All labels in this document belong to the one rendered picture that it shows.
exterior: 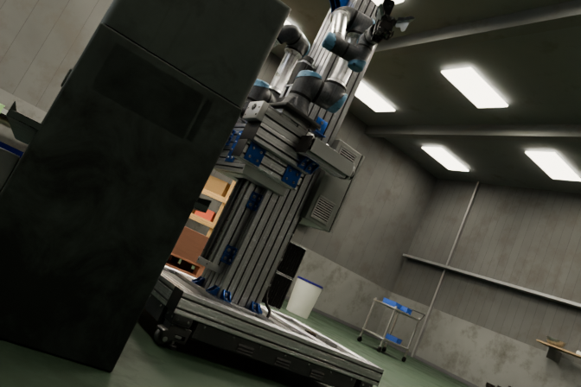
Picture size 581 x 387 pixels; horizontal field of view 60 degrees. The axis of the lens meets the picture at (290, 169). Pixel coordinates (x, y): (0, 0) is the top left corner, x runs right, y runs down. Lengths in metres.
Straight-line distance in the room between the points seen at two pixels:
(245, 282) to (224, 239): 0.24
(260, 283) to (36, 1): 8.23
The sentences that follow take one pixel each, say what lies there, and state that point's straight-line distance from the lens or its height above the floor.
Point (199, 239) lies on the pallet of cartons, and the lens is 6.17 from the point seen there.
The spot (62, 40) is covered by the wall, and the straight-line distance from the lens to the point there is 10.11.
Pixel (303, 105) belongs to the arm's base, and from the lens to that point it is 2.42.
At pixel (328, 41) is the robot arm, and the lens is 2.28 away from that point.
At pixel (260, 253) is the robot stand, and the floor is 0.50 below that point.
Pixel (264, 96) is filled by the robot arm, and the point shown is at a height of 1.31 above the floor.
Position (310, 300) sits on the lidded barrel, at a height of 0.30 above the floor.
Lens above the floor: 0.44
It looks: 11 degrees up
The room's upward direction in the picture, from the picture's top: 25 degrees clockwise
